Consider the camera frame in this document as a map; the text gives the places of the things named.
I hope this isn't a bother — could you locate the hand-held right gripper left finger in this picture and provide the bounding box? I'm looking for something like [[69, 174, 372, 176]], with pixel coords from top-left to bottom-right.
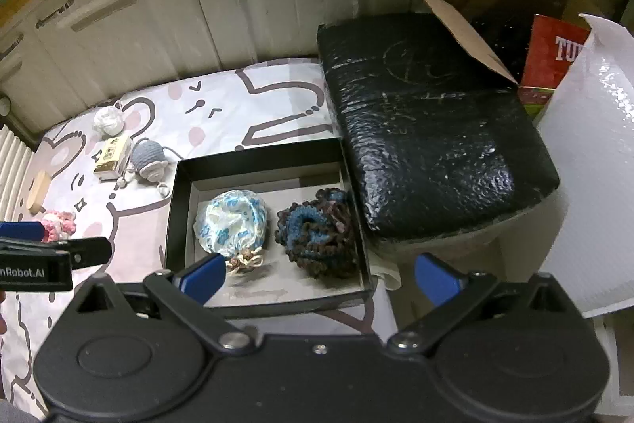
[[72, 252, 258, 357]]

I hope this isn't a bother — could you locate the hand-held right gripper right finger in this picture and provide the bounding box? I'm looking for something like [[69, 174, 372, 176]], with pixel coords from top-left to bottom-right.
[[385, 253, 570, 357]]

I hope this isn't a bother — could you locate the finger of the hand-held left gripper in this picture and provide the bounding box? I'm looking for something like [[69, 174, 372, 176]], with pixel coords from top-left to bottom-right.
[[0, 221, 45, 242], [0, 237, 113, 268]]

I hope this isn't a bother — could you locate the pink crochet toy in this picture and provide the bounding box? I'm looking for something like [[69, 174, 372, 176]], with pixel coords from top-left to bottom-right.
[[41, 210, 78, 241]]

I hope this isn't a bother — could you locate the wooden block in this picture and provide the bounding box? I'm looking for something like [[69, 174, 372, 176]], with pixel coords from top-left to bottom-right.
[[27, 171, 51, 214]]

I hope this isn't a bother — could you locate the black cardboard box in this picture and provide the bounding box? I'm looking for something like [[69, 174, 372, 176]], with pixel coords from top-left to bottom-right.
[[165, 137, 373, 312]]

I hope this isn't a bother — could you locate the grey crochet mouse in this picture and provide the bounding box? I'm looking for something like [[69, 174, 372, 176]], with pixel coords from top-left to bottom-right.
[[116, 136, 180, 198]]

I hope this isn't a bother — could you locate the blue white floral pouch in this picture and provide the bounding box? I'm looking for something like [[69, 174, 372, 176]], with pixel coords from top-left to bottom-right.
[[194, 189, 269, 274]]

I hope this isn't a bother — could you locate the white ribbed radiator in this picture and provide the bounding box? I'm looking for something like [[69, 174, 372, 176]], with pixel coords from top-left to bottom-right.
[[0, 124, 34, 226]]

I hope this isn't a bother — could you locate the small yellow carton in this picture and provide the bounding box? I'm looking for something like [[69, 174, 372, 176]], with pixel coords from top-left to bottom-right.
[[93, 135, 133, 179]]

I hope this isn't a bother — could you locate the dark crochet scrunchie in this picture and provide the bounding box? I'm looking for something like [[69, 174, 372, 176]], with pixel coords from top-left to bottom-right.
[[274, 186, 358, 281]]

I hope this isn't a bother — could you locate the white yarn ball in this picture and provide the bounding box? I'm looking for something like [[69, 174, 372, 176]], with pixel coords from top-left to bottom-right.
[[93, 105, 124, 137]]

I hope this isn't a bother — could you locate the black leather stool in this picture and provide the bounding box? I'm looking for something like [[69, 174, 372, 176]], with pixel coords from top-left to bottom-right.
[[316, 11, 561, 241]]

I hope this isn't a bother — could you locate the bunny printed mat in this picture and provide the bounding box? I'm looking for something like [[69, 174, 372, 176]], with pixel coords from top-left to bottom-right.
[[0, 57, 397, 409]]

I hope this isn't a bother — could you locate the white bubble wrap roll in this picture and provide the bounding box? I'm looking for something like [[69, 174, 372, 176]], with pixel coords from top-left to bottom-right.
[[536, 13, 634, 321]]

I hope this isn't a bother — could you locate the red carton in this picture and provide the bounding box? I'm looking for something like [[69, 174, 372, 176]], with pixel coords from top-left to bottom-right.
[[516, 13, 594, 122]]

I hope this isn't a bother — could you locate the brown cardboard flap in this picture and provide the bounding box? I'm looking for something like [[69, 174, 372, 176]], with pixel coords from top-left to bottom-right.
[[412, 0, 522, 87]]

